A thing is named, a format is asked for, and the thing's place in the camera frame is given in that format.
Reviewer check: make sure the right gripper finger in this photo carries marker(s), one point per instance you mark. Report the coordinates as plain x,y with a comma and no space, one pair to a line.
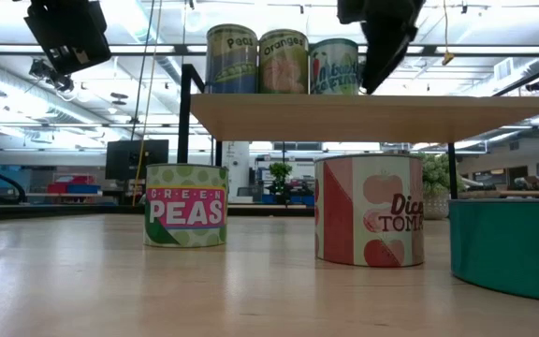
382,51

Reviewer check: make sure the mixed vegetables can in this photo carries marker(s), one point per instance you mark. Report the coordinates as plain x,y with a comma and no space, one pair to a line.
332,70

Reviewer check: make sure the tall oranges can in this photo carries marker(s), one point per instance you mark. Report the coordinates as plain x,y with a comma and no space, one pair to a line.
283,65

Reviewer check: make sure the tall peas can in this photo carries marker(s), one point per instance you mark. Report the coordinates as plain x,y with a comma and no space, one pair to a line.
232,61

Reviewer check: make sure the diced tomatoes can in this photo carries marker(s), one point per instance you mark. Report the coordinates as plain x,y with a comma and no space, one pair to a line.
368,210

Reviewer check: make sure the short green peas can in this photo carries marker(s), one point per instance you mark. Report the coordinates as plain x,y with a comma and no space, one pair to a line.
185,210

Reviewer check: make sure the short teal can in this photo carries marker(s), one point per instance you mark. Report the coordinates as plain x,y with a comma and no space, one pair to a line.
508,248

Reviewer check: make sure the wooden shelf with black legs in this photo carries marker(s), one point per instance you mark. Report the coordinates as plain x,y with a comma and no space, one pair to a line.
368,119

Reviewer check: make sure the black overhead track beam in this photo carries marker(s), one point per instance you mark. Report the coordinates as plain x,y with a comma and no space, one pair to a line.
180,48

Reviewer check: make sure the potted green plant, white pot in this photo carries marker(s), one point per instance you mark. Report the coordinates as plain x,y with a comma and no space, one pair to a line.
435,180

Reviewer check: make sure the black monitor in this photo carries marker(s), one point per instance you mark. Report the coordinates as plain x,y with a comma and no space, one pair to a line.
129,159

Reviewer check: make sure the red storage bin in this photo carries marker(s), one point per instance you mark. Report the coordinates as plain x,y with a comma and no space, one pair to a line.
70,180

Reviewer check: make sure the small dark-potted green plant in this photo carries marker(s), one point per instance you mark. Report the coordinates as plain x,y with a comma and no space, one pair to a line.
281,171

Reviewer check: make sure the black ceiling-mounted device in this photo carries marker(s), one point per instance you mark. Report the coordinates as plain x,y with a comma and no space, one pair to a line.
536,85

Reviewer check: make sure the blue storage bin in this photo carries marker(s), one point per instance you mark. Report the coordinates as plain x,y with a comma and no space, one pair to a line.
84,189

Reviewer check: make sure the white cabinet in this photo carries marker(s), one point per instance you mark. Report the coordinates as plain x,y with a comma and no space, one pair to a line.
237,168

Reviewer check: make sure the black hanging camera device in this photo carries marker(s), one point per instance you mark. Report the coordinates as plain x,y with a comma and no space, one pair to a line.
49,75

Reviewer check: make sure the black metal rig frame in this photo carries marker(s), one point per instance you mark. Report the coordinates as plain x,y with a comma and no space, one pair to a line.
63,210

